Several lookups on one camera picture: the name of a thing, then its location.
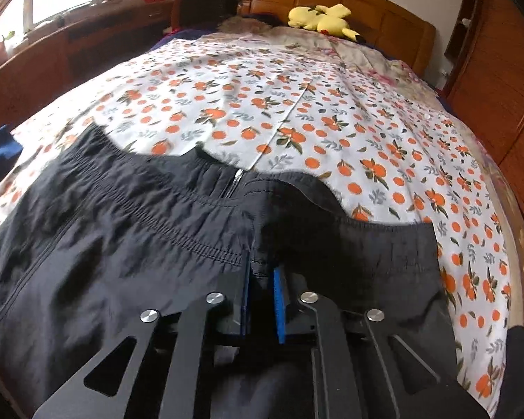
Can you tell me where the orange floral bed sheet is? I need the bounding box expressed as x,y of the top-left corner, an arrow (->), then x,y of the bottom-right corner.
0,35 -> 514,404

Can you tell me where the fur-trimmed garment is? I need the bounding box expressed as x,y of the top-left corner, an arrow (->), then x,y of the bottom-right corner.
216,14 -> 274,36

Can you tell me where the black jacket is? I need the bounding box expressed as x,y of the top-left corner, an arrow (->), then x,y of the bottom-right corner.
0,124 -> 464,419

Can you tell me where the beige quilt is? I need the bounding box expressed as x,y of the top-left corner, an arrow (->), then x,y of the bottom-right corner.
214,24 -> 437,97

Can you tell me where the wooden bed headboard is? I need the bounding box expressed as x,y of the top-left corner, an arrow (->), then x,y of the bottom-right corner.
238,0 -> 437,83

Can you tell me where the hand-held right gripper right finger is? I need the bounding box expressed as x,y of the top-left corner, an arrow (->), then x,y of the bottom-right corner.
272,267 -> 490,419

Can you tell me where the wooden wardrobe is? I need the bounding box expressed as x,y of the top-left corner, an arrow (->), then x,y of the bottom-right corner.
443,0 -> 524,245

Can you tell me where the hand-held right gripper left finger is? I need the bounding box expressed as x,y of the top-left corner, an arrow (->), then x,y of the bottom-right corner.
32,265 -> 251,419

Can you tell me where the yellow plush toy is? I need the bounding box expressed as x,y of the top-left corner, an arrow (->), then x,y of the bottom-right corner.
287,3 -> 361,43

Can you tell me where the wooden window cabinet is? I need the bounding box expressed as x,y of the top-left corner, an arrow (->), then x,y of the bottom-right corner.
0,0 -> 177,138

